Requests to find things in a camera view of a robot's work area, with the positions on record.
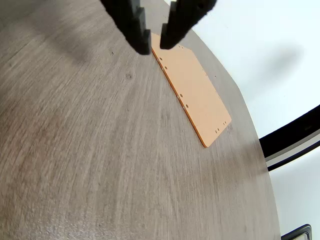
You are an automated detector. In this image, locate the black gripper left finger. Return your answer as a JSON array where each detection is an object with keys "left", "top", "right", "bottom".
[{"left": 100, "top": 0, "right": 152, "bottom": 56}]

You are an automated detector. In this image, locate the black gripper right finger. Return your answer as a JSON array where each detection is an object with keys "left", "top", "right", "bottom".
[{"left": 159, "top": 0, "right": 218, "bottom": 50}]

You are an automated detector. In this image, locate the black wall trim strip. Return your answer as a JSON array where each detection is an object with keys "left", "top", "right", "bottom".
[{"left": 258, "top": 104, "right": 320, "bottom": 172}]

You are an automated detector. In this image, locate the orange square board with holes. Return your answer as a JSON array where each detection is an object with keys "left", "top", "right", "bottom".
[{"left": 149, "top": 33, "right": 233, "bottom": 149}]

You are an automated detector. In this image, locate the dark framed panel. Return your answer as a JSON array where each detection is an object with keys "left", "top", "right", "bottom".
[{"left": 279, "top": 223, "right": 314, "bottom": 240}]

